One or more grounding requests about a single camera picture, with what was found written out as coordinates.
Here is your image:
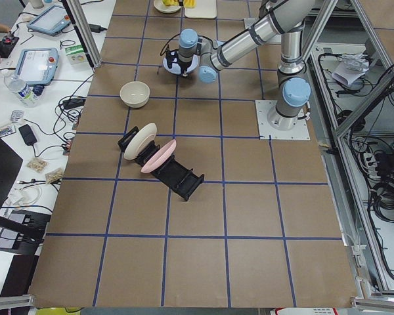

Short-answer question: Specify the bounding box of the near teach pendant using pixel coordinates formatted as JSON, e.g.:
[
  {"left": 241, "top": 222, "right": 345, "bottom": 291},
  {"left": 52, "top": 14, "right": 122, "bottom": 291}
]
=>
[{"left": 15, "top": 48, "right": 59, "bottom": 86}]

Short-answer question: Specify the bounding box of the far teach pendant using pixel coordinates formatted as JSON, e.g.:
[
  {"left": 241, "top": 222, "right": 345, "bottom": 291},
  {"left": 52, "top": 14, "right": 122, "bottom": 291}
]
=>
[{"left": 27, "top": 5, "right": 71, "bottom": 36}]

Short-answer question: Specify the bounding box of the pink plate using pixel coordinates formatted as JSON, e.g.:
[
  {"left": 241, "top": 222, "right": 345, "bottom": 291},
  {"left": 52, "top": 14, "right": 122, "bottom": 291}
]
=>
[{"left": 141, "top": 139, "right": 177, "bottom": 174}]

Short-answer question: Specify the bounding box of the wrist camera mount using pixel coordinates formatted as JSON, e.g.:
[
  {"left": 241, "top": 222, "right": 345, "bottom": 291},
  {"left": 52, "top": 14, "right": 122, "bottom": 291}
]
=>
[{"left": 163, "top": 49, "right": 178, "bottom": 69}]

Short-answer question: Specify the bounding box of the blue plate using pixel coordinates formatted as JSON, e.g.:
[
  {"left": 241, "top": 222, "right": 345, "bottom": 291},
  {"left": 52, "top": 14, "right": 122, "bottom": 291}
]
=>
[{"left": 163, "top": 54, "right": 199, "bottom": 75}]

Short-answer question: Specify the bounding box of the cream plate with lemon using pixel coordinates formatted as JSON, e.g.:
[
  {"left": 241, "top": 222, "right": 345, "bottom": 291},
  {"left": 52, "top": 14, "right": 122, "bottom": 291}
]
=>
[{"left": 153, "top": 0, "right": 182, "bottom": 14}]

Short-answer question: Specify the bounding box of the teach pendant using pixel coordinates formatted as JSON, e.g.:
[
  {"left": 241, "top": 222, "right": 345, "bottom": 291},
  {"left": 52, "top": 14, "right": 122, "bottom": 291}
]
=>
[
  {"left": 27, "top": 5, "right": 71, "bottom": 36},
  {"left": 15, "top": 48, "right": 59, "bottom": 86}
]

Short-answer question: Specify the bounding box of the cream rectangular tray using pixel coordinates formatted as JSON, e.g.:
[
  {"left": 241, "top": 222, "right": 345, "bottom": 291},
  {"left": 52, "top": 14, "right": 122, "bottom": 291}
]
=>
[{"left": 185, "top": 0, "right": 217, "bottom": 19}]

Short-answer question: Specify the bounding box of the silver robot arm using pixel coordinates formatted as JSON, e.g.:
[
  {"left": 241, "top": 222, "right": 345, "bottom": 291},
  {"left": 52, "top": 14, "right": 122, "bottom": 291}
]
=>
[{"left": 175, "top": 1, "right": 315, "bottom": 131}]

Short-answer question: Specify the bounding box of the black plate rack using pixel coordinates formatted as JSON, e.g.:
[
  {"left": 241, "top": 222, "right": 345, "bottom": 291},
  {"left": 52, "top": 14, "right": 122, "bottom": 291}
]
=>
[{"left": 118, "top": 127, "right": 204, "bottom": 201}]

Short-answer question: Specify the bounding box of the clear water bottle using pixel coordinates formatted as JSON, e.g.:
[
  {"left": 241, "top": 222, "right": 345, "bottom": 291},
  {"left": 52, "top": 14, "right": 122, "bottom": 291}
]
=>
[{"left": 4, "top": 72, "right": 37, "bottom": 108}]

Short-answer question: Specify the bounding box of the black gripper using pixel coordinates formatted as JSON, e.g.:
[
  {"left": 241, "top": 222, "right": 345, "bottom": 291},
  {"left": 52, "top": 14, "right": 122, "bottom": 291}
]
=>
[{"left": 179, "top": 58, "right": 192, "bottom": 77}]

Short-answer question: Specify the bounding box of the yellow bread piece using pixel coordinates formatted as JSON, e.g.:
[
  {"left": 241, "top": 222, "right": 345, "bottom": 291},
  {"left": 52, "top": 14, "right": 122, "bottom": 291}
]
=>
[
  {"left": 183, "top": 0, "right": 196, "bottom": 9},
  {"left": 162, "top": 0, "right": 180, "bottom": 7}
]

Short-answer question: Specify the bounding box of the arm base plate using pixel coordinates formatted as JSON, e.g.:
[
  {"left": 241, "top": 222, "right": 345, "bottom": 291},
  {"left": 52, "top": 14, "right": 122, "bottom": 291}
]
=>
[
  {"left": 244, "top": 18, "right": 259, "bottom": 33},
  {"left": 255, "top": 100, "right": 310, "bottom": 140}
]

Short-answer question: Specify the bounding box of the black power adapter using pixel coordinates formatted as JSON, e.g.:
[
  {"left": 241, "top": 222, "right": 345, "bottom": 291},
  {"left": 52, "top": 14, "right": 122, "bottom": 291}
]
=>
[{"left": 18, "top": 124, "right": 37, "bottom": 146}]

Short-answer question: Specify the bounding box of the cream ceramic bowl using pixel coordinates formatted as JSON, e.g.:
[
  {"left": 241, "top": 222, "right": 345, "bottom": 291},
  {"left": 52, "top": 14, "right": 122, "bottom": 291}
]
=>
[{"left": 120, "top": 81, "right": 150, "bottom": 108}]

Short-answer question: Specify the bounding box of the green white carton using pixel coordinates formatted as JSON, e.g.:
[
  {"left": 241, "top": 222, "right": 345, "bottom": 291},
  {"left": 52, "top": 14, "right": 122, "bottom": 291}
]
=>
[{"left": 64, "top": 45, "right": 87, "bottom": 65}]

